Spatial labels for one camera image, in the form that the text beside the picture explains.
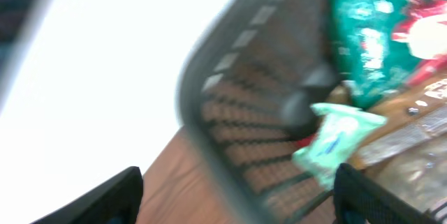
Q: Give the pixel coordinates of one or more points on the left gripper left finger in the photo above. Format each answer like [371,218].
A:
[117,200]

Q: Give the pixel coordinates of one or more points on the teal wet wipes packet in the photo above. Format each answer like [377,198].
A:
[342,130]

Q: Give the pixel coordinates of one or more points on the orange spaghetti packet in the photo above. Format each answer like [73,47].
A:
[407,156]

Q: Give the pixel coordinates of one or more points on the grey plastic basket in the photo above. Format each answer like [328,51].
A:
[246,99]

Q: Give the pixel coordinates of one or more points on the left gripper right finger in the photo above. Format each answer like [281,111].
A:
[357,200]

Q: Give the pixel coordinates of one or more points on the green Nescafe coffee bag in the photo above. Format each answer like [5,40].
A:
[384,44]

